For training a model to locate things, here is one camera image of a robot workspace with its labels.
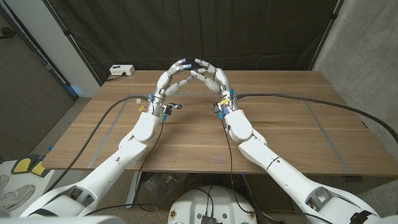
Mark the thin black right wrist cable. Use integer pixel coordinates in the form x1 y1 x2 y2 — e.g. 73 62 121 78
220 118 252 218

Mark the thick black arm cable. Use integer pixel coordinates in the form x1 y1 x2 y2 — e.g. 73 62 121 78
45 95 152 193
233 92 398 144

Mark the black power cord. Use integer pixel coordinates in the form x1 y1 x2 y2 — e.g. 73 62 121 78
104 73 127 82

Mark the white power outlet box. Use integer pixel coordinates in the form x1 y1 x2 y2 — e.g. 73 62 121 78
109 64 136 77

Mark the yellow black foot pedal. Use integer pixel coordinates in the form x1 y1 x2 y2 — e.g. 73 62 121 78
29 155 52 179
11 157 34 175

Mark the white robot torso base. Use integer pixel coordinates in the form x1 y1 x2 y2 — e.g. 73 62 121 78
167 185 258 224

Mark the grey tape rectangle outline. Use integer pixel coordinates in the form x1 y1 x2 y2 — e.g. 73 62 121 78
88 91 354 175

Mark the clear plastic bag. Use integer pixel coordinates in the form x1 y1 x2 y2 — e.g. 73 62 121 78
143 172 184 200

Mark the black door handle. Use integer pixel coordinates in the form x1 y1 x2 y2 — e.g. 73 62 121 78
0 27 18 40

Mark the thin black left wrist cable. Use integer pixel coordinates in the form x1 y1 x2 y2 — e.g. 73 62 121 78
85 118 165 217

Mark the dark brown wooden door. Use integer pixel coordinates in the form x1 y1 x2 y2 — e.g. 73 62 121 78
0 7 78 162

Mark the blue tape patch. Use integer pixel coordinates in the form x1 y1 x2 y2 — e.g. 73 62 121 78
65 83 84 98

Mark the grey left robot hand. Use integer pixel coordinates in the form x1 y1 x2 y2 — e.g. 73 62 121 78
148 58 195 118

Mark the black backdrop curtain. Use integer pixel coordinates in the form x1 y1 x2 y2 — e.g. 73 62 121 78
43 0 345 85

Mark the white table leg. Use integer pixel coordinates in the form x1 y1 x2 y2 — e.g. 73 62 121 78
125 172 143 209

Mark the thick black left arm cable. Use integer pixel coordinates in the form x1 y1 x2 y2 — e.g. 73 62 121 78
45 95 152 193

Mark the black module on torso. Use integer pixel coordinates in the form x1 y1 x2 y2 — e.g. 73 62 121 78
200 214 218 224

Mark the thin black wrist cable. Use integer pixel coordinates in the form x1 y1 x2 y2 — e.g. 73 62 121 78
220 118 252 218
85 118 165 217

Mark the black backdrop frame pole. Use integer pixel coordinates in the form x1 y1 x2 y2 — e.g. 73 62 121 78
42 0 103 87
308 0 345 72

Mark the grey sneaker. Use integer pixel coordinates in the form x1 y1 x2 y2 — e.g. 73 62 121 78
0 184 37 213
0 174 10 192

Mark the white floor board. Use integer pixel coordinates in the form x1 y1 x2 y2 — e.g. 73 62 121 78
0 160 85 218

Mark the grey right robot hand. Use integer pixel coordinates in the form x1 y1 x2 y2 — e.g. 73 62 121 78
190 58 240 118

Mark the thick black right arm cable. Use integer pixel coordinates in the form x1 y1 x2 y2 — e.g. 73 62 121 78
233 92 398 144

